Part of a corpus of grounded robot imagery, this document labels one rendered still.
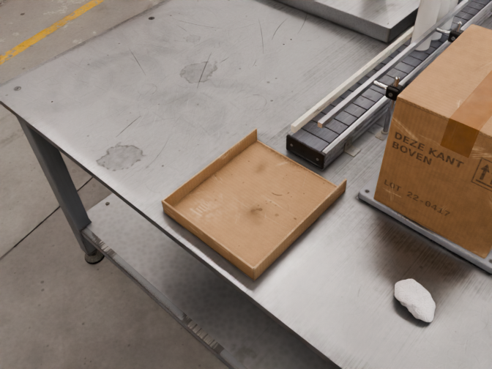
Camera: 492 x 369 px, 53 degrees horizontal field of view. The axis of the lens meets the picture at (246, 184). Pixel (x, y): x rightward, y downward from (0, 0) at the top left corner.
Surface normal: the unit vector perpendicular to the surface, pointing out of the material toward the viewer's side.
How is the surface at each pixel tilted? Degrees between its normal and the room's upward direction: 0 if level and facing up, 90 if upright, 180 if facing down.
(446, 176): 90
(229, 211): 0
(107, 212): 0
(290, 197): 0
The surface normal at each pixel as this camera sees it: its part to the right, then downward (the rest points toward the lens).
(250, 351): -0.03, -0.69
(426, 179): -0.65, 0.58
